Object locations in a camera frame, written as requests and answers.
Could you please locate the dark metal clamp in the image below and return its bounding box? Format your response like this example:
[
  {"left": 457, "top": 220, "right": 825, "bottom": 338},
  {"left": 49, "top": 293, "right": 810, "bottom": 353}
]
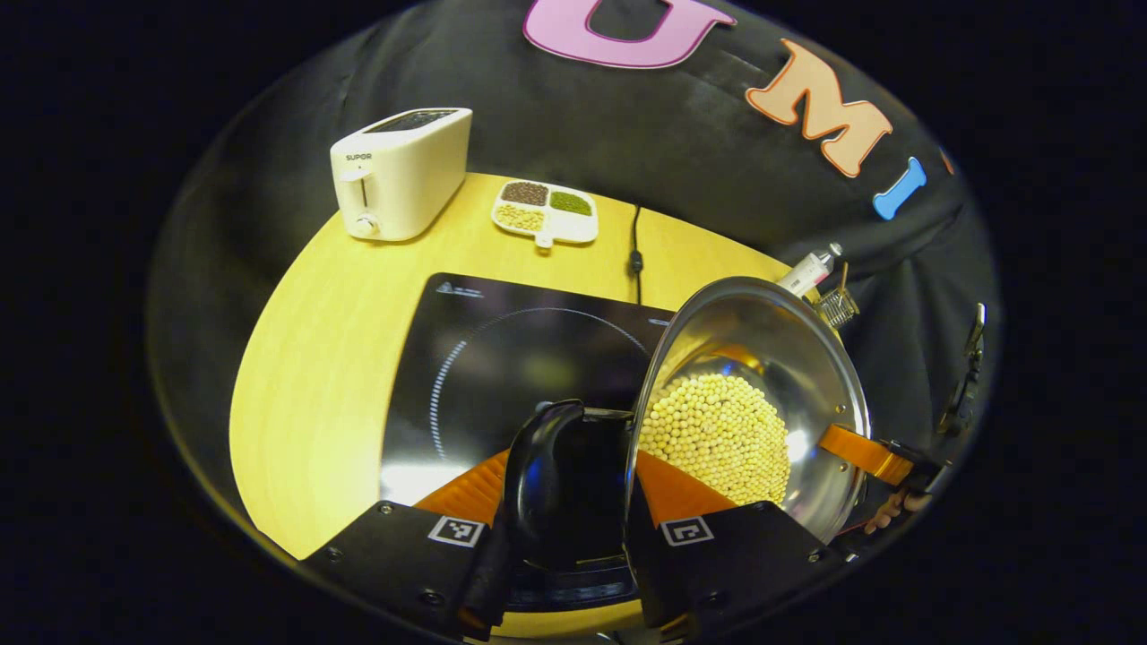
[{"left": 936, "top": 303, "right": 987, "bottom": 440}]

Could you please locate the black backdrop cloth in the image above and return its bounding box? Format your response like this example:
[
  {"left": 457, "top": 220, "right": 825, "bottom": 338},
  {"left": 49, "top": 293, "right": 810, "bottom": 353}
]
[{"left": 148, "top": 0, "right": 1000, "bottom": 538}]

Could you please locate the small white plastic bottle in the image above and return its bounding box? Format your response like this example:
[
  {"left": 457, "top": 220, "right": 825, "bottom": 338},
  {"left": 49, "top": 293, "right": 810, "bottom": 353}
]
[{"left": 775, "top": 242, "right": 845, "bottom": 298}]

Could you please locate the stainless steel pot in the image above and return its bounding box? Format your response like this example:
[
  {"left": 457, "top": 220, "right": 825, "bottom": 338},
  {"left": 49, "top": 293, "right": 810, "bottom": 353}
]
[{"left": 502, "top": 275, "right": 873, "bottom": 574}]

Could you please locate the white divided bean plate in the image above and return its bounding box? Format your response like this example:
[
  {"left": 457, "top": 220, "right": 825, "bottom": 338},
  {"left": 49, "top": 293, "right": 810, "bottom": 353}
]
[{"left": 491, "top": 179, "right": 599, "bottom": 249}]

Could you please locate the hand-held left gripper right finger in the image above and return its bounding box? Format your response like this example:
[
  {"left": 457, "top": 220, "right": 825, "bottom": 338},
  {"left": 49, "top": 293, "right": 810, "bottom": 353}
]
[{"left": 623, "top": 450, "right": 848, "bottom": 642}]

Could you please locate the white toaster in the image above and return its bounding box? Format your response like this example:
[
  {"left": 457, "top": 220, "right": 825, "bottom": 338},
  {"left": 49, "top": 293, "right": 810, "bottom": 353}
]
[{"left": 329, "top": 107, "right": 473, "bottom": 243}]

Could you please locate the black induction cooktop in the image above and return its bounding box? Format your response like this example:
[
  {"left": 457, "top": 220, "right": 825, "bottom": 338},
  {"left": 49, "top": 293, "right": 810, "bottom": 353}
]
[{"left": 379, "top": 272, "right": 675, "bottom": 612}]

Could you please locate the black power cable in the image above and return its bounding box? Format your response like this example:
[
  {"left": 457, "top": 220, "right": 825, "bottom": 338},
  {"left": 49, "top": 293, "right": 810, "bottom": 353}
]
[{"left": 627, "top": 204, "right": 646, "bottom": 305}]

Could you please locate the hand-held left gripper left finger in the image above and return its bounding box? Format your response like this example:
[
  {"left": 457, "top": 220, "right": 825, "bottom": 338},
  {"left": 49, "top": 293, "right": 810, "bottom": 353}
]
[{"left": 303, "top": 450, "right": 519, "bottom": 642}]

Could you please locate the glass holder with sticks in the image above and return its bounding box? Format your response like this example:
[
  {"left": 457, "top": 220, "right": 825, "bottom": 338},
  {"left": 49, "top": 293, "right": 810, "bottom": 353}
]
[{"left": 815, "top": 262, "right": 861, "bottom": 330}]

